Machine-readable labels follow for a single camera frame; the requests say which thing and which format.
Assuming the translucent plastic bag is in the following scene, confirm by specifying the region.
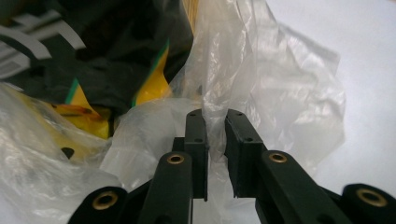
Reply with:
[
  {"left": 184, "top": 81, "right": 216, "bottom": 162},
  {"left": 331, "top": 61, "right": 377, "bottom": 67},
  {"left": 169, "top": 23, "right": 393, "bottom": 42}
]
[{"left": 0, "top": 0, "right": 347, "bottom": 224}]

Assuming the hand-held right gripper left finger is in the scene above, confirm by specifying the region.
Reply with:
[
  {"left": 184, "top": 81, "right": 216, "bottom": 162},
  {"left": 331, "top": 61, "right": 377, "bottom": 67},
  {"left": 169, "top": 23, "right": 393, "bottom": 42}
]
[{"left": 172, "top": 108, "right": 209, "bottom": 202}]

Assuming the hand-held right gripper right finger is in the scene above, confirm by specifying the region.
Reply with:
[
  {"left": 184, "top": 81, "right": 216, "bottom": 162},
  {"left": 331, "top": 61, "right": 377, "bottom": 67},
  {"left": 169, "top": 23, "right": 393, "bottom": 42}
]
[{"left": 224, "top": 108, "right": 269, "bottom": 199}]

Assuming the yellow black snack packet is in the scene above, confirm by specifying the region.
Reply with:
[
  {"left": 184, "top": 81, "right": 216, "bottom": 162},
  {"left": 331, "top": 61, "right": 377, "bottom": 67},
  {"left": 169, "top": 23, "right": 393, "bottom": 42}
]
[{"left": 0, "top": 0, "right": 201, "bottom": 141}]

